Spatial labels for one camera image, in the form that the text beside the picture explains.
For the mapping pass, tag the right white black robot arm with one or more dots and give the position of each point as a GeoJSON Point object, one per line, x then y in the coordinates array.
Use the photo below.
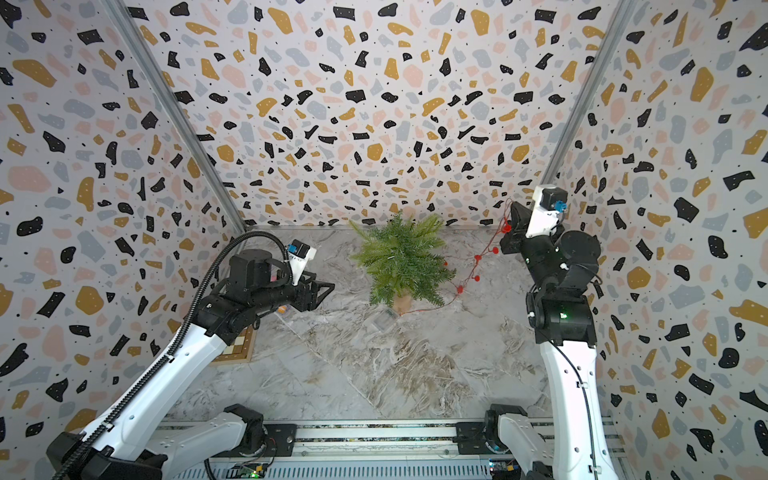
{"type": "Point", "coordinates": [561, 264]}

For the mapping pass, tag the clear battery box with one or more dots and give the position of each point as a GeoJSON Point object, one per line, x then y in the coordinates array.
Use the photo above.
{"type": "Point", "coordinates": [384, 320]}

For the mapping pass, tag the red string lights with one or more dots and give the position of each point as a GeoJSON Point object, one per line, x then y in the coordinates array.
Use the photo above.
{"type": "Point", "coordinates": [489, 249]}

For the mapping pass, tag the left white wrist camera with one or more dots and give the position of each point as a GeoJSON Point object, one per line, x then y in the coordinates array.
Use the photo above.
{"type": "Point", "coordinates": [300, 254]}

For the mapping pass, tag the checkered chess board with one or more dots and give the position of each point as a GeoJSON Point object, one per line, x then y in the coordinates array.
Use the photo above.
{"type": "Point", "coordinates": [240, 351]}

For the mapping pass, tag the small green christmas tree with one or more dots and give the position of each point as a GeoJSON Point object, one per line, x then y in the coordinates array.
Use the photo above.
{"type": "Point", "coordinates": [401, 259]}

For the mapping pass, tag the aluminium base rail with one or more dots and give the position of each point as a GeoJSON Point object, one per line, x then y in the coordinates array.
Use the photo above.
{"type": "Point", "coordinates": [362, 449]}

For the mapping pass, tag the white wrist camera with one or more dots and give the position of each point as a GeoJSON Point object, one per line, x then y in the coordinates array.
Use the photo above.
{"type": "Point", "coordinates": [549, 204]}
{"type": "Point", "coordinates": [300, 254]}

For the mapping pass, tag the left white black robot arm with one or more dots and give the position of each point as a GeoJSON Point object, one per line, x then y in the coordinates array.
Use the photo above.
{"type": "Point", "coordinates": [122, 443]}

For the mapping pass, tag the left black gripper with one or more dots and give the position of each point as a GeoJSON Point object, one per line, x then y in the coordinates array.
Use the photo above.
{"type": "Point", "coordinates": [304, 303]}

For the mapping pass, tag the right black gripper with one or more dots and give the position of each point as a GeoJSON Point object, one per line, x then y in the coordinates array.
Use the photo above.
{"type": "Point", "coordinates": [523, 215]}

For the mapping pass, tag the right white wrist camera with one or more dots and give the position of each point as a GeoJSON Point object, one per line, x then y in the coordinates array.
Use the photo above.
{"type": "Point", "coordinates": [549, 204]}

